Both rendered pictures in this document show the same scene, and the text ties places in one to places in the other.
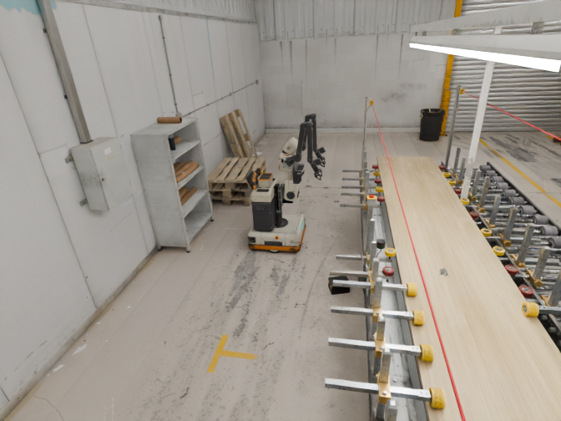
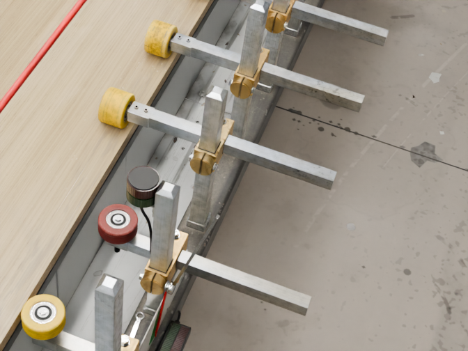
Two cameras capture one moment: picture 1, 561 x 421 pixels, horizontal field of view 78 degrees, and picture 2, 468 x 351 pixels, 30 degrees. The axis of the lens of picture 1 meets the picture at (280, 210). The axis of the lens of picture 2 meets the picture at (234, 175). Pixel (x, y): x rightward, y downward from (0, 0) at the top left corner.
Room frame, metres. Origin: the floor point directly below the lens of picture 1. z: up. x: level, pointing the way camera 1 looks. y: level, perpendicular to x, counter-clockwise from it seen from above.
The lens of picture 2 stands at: (3.03, -0.55, 2.32)
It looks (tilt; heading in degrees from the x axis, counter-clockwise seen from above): 50 degrees down; 179
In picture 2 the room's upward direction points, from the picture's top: 11 degrees clockwise
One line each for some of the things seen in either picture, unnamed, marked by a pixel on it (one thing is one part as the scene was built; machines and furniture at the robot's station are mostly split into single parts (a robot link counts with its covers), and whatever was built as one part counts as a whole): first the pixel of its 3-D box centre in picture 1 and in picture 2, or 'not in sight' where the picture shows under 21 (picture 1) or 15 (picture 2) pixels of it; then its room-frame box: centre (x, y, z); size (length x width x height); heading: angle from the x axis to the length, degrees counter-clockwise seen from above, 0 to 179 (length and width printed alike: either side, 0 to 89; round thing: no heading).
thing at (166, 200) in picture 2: (371, 268); (161, 262); (2.05, -0.64, 0.87); 0.04 x 0.04 x 0.48; 78
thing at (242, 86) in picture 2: (376, 311); (249, 72); (1.54, -0.53, 0.95); 0.14 x 0.06 x 0.05; 168
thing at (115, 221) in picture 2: (387, 275); (118, 234); (1.99, -0.74, 0.85); 0.08 x 0.08 x 0.11
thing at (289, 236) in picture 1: (278, 230); not in sight; (3.95, 0.05, 0.16); 0.67 x 0.64 x 0.25; 78
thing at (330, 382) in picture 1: (380, 389); not in sight; (1.04, -0.41, 0.95); 0.50 x 0.04 x 0.04; 78
